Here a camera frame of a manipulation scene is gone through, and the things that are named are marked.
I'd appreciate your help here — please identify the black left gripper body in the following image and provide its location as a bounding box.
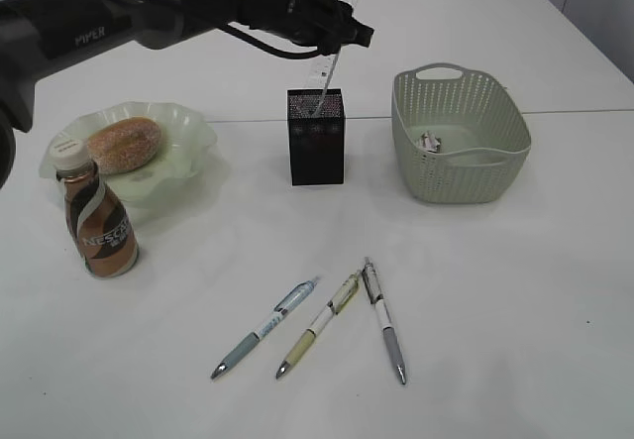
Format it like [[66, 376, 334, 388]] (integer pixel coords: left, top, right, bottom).
[[276, 0, 374, 55]]

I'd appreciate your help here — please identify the clear plastic ruler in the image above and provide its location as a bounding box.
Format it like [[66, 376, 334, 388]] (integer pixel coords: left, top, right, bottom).
[[301, 0, 358, 117]]

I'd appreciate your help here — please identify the large paper ball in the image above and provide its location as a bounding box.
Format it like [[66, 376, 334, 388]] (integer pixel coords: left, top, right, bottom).
[[417, 131, 442, 154]]

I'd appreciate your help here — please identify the golden bread roll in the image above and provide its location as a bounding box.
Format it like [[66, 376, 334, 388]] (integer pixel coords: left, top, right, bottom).
[[87, 117, 162, 175]]

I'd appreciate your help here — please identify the white grey pen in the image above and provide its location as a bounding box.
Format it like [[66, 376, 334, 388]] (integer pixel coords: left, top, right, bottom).
[[362, 257, 408, 385]]

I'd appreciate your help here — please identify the blue patterned pen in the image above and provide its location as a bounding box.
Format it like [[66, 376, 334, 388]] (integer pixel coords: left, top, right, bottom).
[[210, 275, 321, 381]]

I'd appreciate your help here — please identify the yellow grip pen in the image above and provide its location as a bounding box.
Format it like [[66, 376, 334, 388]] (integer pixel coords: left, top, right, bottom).
[[275, 271, 361, 380]]

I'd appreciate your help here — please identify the brown Nescafe coffee bottle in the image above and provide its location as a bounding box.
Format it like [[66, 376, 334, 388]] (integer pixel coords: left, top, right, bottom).
[[49, 136, 139, 278]]

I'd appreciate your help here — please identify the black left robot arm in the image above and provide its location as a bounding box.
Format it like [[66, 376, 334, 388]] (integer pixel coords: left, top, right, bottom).
[[1, 0, 373, 179]]

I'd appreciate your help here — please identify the black mesh pen holder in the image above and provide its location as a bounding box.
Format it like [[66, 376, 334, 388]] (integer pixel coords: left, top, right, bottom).
[[286, 88, 346, 186]]

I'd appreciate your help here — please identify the translucent green wavy plate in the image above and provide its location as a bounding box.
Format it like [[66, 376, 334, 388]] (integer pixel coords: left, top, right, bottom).
[[52, 101, 217, 208]]

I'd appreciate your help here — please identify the green plastic woven basket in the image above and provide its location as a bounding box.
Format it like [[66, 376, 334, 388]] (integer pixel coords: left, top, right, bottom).
[[391, 62, 532, 204]]

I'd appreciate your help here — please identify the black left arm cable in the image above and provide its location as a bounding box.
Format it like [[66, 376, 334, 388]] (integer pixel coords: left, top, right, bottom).
[[98, 0, 338, 60]]

